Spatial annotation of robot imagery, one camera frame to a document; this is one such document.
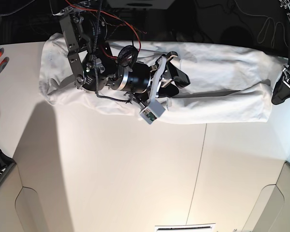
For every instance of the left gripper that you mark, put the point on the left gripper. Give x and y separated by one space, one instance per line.
282 88

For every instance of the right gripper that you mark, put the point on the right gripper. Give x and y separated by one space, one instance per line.
141 82

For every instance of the white t-shirt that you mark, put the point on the white t-shirt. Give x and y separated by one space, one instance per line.
228 84

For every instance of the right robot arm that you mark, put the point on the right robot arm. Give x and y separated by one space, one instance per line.
85 30

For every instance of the white box device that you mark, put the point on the white box device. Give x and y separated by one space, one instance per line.
141 4

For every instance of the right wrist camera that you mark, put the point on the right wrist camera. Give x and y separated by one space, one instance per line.
152 111

